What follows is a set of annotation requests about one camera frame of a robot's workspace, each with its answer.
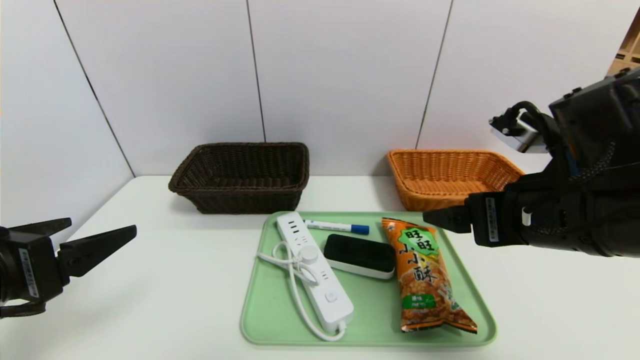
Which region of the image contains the light green plastic tray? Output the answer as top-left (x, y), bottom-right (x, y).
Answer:
top-left (240, 210), bottom-right (498, 347)

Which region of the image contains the white power strip with cord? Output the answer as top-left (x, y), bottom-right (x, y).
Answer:
top-left (257, 211), bottom-right (355, 342)

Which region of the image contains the orange snack bag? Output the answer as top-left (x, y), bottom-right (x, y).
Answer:
top-left (381, 217), bottom-right (478, 334)

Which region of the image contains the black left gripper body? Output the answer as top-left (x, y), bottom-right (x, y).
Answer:
top-left (0, 226), bottom-right (65, 305)

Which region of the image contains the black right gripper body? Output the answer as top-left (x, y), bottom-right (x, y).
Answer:
top-left (464, 185), bottom-right (571, 248)

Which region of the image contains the white marker with blue cap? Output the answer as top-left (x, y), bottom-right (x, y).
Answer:
top-left (304, 219), bottom-right (371, 236)

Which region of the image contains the wooden shelf unit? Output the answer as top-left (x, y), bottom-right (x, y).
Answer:
top-left (606, 9), bottom-right (640, 77)

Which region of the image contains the dark brown wicker basket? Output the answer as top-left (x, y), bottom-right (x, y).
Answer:
top-left (168, 142), bottom-right (310, 215)

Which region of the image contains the orange wicker basket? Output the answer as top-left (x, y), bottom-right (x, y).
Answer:
top-left (387, 149), bottom-right (525, 212)

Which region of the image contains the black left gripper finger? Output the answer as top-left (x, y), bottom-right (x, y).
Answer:
top-left (57, 224), bottom-right (137, 286)
top-left (8, 217), bottom-right (72, 238)

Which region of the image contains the black and white board eraser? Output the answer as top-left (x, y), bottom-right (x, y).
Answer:
top-left (323, 233), bottom-right (397, 280)

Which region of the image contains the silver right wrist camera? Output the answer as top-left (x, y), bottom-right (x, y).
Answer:
top-left (489, 101), bottom-right (553, 154)

